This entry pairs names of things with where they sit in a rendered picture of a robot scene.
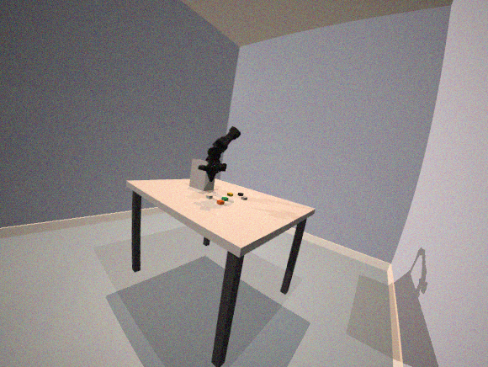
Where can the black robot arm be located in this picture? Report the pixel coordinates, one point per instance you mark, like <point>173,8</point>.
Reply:
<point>220,145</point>

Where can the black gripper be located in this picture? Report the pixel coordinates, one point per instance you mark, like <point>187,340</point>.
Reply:
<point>211,172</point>

